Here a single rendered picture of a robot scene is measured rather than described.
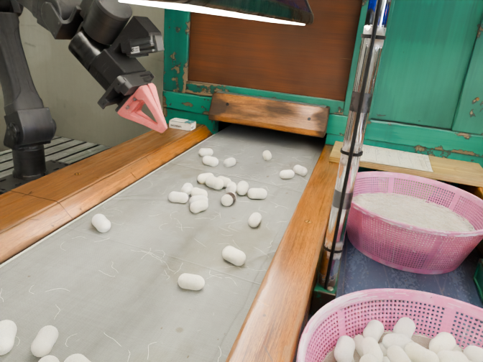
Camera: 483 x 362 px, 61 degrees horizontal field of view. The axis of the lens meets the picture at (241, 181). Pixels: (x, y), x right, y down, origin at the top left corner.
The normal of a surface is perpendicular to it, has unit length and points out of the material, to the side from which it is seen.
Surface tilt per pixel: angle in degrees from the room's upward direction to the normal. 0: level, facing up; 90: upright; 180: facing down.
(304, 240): 0
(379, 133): 90
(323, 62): 90
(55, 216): 45
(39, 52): 90
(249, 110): 67
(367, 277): 0
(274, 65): 90
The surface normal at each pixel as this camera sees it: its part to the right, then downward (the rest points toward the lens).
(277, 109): -0.23, -0.08
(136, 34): -0.29, 0.32
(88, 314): 0.09, -0.93
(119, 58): 0.68, -0.59
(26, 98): 0.79, -0.09
